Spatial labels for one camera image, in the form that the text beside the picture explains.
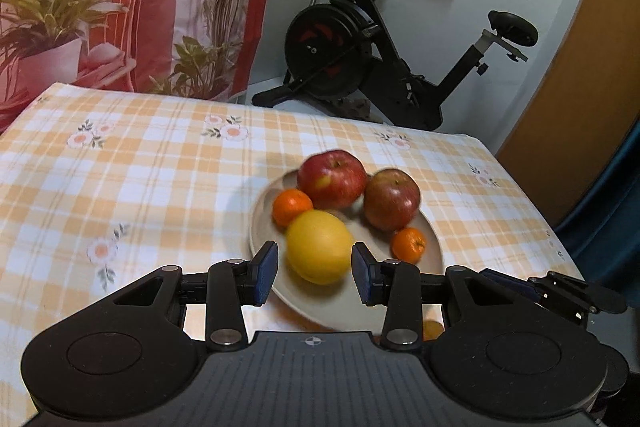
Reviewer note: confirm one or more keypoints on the large yellow citrus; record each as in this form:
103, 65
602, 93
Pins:
317, 247

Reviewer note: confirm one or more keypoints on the dark red apple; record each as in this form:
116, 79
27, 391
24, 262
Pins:
391, 199

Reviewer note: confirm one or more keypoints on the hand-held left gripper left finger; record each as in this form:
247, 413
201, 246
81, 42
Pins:
267, 272

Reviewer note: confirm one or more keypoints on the teal curtain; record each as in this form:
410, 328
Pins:
615, 217

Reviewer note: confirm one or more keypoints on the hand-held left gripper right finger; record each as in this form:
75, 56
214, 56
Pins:
360, 274

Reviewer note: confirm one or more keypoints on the pink printed backdrop cloth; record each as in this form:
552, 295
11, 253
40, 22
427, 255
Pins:
125, 7

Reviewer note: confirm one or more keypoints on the orange checked floral tablecloth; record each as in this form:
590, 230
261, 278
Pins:
150, 182

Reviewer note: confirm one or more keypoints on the brown slipper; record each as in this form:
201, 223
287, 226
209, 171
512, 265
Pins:
356, 107

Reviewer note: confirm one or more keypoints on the red apple with yellow patch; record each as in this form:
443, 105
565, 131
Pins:
332, 179

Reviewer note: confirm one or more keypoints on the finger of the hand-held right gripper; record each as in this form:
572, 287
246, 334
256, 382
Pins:
575, 291

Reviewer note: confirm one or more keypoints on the small tangerine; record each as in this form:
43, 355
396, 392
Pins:
408, 245
291, 208

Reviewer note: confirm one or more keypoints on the large orange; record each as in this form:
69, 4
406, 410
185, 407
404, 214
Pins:
431, 330

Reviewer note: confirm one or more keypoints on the beige round plate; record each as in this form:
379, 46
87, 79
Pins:
325, 302

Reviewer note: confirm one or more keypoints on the black exercise bike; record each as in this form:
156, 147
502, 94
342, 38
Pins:
325, 52

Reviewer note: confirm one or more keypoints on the wooden door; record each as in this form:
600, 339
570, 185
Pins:
590, 57

